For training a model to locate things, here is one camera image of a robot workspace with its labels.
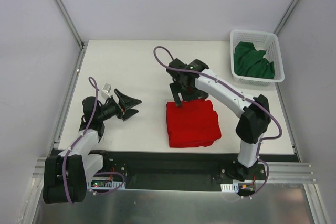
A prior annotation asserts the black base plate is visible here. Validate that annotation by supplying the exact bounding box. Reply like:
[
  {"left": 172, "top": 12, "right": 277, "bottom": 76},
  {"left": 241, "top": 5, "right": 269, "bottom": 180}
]
[{"left": 80, "top": 151, "right": 267, "bottom": 190}]

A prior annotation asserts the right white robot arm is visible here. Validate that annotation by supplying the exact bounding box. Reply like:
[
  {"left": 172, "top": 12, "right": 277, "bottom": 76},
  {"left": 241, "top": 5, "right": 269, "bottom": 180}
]
[{"left": 167, "top": 58, "right": 270, "bottom": 181}]

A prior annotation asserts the white plastic basket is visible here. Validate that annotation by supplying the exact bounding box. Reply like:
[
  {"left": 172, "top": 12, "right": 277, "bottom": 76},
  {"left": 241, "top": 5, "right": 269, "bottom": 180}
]
[{"left": 230, "top": 29, "right": 285, "bottom": 86}]

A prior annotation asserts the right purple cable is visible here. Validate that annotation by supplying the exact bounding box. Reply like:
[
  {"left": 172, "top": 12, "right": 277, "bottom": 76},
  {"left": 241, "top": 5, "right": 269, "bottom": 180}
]
[{"left": 153, "top": 46, "right": 284, "bottom": 201}]

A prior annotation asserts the left white cable duct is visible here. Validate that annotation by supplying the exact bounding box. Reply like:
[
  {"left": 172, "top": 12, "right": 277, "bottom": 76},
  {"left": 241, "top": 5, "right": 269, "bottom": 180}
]
[{"left": 87, "top": 179, "right": 126, "bottom": 190}]

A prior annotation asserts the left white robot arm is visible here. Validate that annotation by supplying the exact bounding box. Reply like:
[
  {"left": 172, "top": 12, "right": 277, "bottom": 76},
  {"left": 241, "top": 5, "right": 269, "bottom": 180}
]
[{"left": 43, "top": 89, "right": 142, "bottom": 204}]

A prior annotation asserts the white cable duct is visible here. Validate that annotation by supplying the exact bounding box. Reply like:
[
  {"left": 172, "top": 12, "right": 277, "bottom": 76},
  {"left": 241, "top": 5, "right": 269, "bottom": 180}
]
[
  {"left": 87, "top": 179, "right": 126, "bottom": 190},
  {"left": 220, "top": 183, "right": 239, "bottom": 193}
]

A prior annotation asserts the red t shirt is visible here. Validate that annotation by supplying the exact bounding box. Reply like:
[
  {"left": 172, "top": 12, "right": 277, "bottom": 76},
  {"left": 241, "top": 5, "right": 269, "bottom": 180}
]
[{"left": 166, "top": 100, "right": 222, "bottom": 148}]

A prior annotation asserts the right white cable duct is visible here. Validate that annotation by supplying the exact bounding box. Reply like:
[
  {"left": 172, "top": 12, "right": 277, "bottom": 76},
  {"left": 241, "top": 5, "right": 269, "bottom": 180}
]
[{"left": 220, "top": 183, "right": 239, "bottom": 193}]

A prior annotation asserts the purple cable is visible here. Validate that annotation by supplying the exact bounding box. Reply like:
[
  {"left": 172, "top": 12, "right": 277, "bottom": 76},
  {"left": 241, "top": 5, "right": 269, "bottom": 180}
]
[
  {"left": 61, "top": 77, "right": 125, "bottom": 206},
  {"left": 153, "top": 46, "right": 284, "bottom": 201}
]

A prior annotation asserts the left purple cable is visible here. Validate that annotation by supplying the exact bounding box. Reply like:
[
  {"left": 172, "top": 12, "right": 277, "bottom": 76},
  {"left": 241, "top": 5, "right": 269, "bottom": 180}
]
[{"left": 61, "top": 77, "right": 125, "bottom": 206}]

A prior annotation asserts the aluminium rail frame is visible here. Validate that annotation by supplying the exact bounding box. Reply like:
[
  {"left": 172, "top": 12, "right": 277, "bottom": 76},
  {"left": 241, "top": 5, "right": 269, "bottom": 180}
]
[{"left": 34, "top": 40, "right": 328, "bottom": 223}]

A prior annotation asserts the green t shirt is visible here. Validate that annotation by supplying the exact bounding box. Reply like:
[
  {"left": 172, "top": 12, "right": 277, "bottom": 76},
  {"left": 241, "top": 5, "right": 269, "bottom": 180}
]
[{"left": 234, "top": 41, "right": 275, "bottom": 79}]

